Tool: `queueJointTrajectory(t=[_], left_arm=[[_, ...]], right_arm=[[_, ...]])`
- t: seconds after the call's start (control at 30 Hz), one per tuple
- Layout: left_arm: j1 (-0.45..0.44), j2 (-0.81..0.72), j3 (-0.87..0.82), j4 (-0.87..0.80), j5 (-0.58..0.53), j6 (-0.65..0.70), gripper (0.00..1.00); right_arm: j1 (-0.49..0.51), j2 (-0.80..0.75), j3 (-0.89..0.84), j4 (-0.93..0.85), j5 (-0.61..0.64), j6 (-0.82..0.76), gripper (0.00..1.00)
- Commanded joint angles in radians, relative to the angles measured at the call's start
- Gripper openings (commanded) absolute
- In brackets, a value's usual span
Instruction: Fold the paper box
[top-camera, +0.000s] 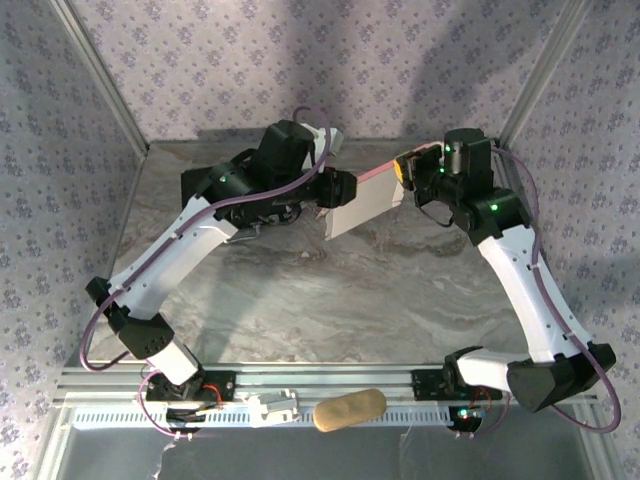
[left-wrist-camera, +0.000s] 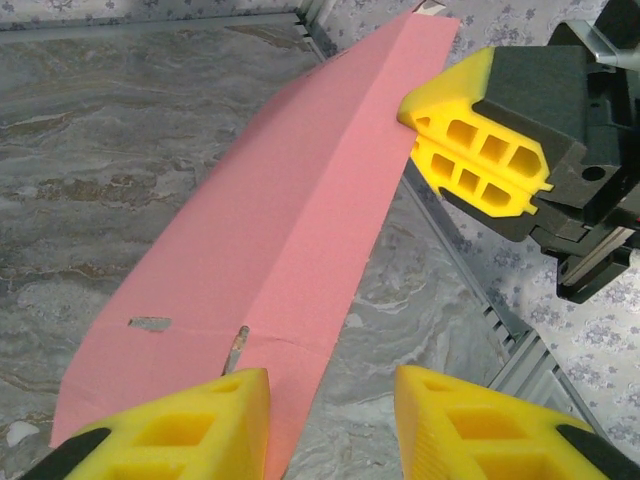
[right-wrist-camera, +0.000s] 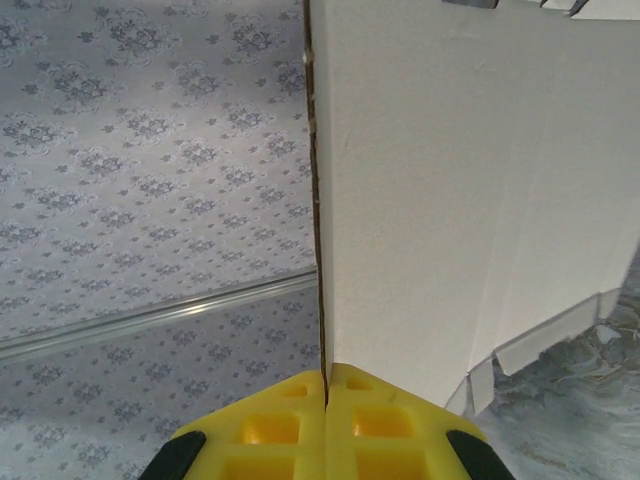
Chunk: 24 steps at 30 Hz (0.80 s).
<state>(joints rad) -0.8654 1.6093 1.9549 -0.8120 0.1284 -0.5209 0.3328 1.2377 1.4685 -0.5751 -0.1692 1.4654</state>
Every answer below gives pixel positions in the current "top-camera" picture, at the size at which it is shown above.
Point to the white plastic connector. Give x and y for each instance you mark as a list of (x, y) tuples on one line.
[(272, 407)]

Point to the aluminium corner post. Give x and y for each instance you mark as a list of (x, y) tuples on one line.
[(540, 75), (102, 75)]

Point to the pink sheet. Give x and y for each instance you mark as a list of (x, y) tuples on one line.
[(365, 205)]

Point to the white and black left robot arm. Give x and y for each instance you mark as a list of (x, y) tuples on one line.
[(170, 260)]

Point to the aluminium frame rail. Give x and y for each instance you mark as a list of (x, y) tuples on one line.
[(325, 375)]

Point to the tan oval pad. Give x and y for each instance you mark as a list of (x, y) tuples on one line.
[(350, 410)]

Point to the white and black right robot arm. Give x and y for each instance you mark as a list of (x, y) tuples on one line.
[(520, 280)]

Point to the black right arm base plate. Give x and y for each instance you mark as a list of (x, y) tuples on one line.
[(427, 385)]

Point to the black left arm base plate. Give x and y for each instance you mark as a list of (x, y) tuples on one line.
[(222, 387)]

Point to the black board with LED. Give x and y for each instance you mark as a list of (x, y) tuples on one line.
[(465, 417)]

